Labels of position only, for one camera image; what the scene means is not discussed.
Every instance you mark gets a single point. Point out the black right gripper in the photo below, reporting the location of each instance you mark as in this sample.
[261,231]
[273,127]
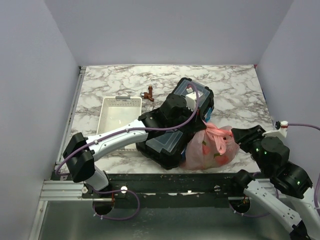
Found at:
[244,135]

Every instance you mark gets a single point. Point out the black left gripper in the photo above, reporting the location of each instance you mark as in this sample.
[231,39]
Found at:
[197,124]

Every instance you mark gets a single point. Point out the pink plastic bag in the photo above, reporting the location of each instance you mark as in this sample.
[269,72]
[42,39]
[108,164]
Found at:
[200,151]

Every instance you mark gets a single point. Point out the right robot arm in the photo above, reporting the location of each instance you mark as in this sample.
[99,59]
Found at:
[303,221]

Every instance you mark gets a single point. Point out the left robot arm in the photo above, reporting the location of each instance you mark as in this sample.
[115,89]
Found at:
[82,152]

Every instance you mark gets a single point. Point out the fake peach fruit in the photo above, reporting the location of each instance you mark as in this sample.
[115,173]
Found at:
[221,160]

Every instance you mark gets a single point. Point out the blue foil wrapper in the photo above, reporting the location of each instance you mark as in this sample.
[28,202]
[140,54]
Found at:
[207,116]

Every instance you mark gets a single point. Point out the black plastic toolbox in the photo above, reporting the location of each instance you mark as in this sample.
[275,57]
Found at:
[167,148]

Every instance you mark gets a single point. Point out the white perforated plastic basket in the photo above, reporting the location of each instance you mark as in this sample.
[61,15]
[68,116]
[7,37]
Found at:
[117,112]

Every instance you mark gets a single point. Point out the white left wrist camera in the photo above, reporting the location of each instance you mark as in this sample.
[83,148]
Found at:
[191,97]

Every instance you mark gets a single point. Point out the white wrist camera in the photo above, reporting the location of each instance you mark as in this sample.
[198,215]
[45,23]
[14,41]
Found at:
[281,130]
[191,97]

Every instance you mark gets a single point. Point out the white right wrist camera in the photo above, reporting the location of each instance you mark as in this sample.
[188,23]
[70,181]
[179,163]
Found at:
[281,130]

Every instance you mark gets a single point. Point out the black mounting base plate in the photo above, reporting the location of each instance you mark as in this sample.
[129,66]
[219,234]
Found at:
[195,190]

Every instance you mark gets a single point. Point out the aluminium frame rail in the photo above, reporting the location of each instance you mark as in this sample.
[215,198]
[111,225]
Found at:
[59,188]

